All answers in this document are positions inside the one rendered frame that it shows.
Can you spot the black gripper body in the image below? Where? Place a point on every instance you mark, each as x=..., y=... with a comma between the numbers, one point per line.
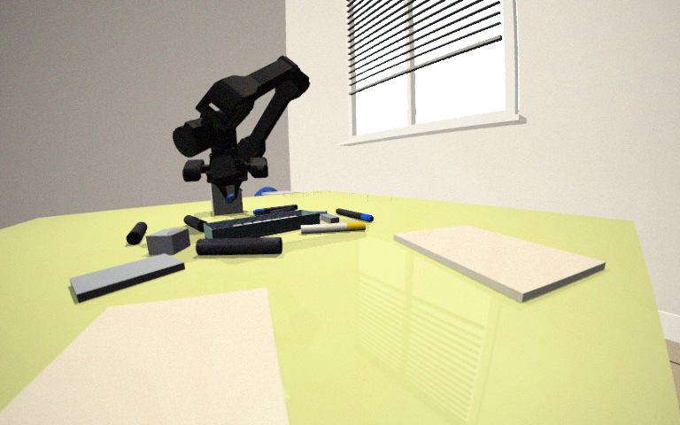
x=193, y=168

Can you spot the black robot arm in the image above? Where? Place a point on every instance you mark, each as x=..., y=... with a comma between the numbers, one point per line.
x=235, y=97

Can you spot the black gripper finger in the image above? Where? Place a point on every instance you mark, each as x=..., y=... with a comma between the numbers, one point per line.
x=222, y=190
x=237, y=186

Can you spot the white cylinder with yellow end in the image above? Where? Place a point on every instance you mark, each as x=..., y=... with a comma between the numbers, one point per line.
x=337, y=227

